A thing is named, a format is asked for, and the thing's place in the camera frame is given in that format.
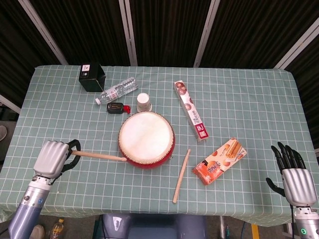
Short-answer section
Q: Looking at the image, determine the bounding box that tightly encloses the small black and red bottle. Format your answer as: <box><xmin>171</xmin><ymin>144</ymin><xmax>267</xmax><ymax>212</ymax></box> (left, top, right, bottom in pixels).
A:
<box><xmin>107</xmin><ymin>102</ymin><xmax>132</xmax><ymax>115</ymax></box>

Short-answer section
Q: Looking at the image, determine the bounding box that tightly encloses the red drum with white skin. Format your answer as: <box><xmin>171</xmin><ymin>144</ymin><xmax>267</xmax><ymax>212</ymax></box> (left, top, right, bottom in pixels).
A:
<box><xmin>118</xmin><ymin>111</ymin><xmax>176</xmax><ymax>169</ymax></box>

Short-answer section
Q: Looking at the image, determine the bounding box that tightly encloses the black cardboard box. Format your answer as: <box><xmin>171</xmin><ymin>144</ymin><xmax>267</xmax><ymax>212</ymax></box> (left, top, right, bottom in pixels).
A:
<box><xmin>78</xmin><ymin>62</ymin><xmax>106</xmax><ymax>93</ymax></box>

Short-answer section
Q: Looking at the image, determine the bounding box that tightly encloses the green grid tablecloth table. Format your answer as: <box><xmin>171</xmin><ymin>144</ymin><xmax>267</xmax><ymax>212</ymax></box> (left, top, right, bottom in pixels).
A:
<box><xmin>0</xmin><ymin>65</ymin><xmax>319</xmax><ymax>228</ymax></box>

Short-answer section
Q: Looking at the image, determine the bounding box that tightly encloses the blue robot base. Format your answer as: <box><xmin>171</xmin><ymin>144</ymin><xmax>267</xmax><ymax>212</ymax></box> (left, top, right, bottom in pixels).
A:
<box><xmin>101</xmin><ymin>213</ymin><xmax>207</xmax><ymax>239</ymax></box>

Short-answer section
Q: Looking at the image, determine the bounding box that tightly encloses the beige shoe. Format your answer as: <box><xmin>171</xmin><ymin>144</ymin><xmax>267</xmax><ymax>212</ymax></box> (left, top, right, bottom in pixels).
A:
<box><xmin>29</xmin><ymin>224</ymin><xmax>45</xmax><ymax>239</ymax></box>

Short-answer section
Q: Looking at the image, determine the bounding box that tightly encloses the white paper cup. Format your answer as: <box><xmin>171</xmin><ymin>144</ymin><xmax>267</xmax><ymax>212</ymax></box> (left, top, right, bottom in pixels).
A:
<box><xmin>136</xmin><ymin>92</ymin><xmax>153</xmax><ymax>113</ymax></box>

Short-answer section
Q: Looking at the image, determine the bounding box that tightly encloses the long foil wrap box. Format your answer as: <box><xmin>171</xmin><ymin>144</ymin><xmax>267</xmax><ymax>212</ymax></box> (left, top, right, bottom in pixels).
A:
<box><xmin>173</xmin><ymin>80</ymin><xmax>209</xmax><ymax>142</ymax></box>

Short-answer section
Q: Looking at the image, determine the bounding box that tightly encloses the clear plastic water bottle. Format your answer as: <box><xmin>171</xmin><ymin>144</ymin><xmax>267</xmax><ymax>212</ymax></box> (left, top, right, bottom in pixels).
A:
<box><xmin>94</xmin><ymin>77</ymin><xmax>139</xmax><ymax>105</ymax></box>

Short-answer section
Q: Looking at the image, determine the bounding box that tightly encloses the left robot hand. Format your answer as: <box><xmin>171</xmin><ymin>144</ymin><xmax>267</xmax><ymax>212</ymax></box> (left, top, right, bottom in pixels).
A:
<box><xmin>32</xmin><ymin>139</ymin><xmax>82</xmax><ymax>186</ymax></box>

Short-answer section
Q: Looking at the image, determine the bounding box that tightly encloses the wooden drumstick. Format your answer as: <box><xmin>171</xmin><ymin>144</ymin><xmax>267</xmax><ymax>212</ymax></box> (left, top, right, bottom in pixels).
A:
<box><xmin>172</xmin><ymin>148</ymin><xmax>191</xmax><ymax>204</ymax></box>
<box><xmin>71</xmin><ymin>150</ymin><xmax>128</xmax><ymax>163</ymax></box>

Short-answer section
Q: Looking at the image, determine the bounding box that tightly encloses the yellow drink bottle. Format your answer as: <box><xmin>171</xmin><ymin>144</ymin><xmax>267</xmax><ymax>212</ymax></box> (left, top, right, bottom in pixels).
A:
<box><xmin>50</xmin><ymin>219</ymin><xmax>65</xmax><ymax>239</ymax></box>

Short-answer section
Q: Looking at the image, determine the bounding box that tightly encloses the orange biscuit box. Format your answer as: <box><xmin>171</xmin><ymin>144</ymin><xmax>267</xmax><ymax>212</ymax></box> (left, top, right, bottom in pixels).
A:
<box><xmin>191</xmin><ymin>137</ymin><xmax>248</xmax><ymax>186</ymax></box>

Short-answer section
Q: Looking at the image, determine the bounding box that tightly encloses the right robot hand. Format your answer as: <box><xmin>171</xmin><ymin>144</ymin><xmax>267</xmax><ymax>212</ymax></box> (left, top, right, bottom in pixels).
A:
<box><xmin>265</xmin><ymin>141</ymin><xmax>318</xmax><ymax>207</ymax></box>

